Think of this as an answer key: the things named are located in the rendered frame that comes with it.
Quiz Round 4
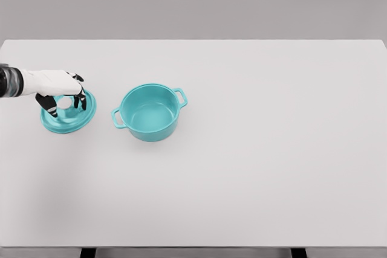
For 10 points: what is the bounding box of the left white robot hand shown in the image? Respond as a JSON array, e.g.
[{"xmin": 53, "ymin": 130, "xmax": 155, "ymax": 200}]
[{"xmin": 34, "ymin": 69, "xmax": 88, "ymax": 118}]

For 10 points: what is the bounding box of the teal pot lid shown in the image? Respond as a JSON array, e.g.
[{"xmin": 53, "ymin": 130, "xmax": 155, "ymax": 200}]
[{"xmin": 40, "ymin": 87, "xmax": 98, "ymax": 134}]

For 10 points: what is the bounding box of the teal pot with handles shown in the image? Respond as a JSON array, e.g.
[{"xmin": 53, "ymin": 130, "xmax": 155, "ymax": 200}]
[{"xmin": 111, "ymin": 83, "xmax": 189, "ymax": 143}]

